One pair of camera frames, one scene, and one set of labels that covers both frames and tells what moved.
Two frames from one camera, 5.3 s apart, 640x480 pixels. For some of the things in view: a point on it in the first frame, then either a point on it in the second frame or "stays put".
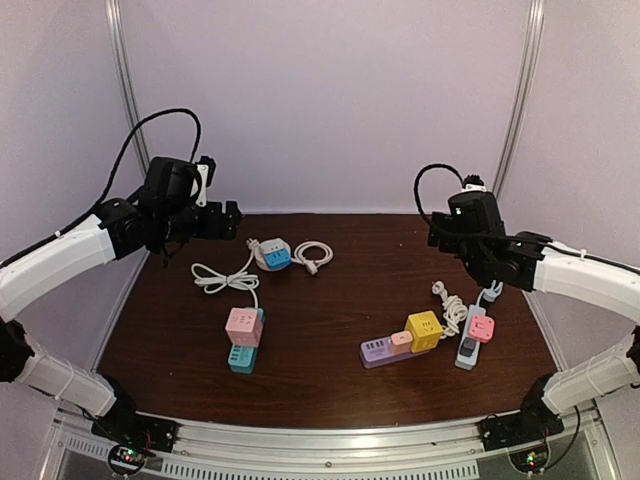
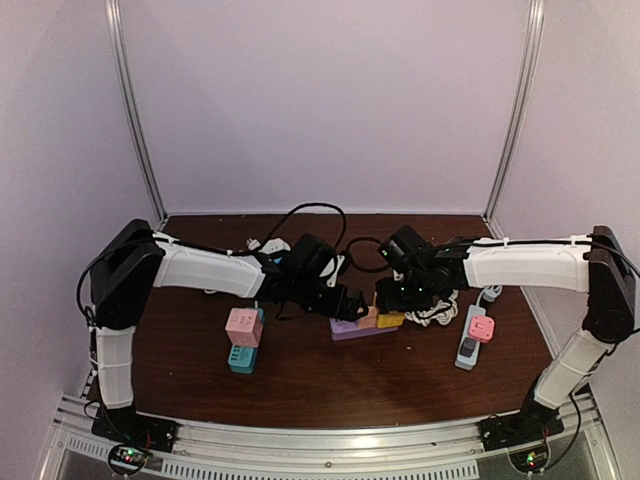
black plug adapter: [467, 347] stays put
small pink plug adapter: [401, 342] to [369, 321]
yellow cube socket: [425, 329] to [392, 318]
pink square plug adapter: [482, 328] stays put
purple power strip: [378, 352] to [348, 329]
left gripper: [212, 230] to [336, 310]
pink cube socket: [243, 326] stays put
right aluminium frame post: [519, 115] stays put
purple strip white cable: [455, 309] to [443, 313]
